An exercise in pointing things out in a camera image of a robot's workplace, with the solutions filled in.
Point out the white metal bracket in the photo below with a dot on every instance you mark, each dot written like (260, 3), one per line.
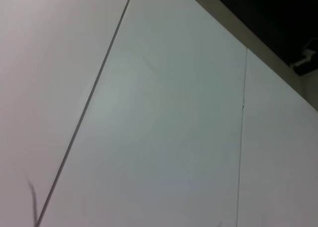
(306, 55)

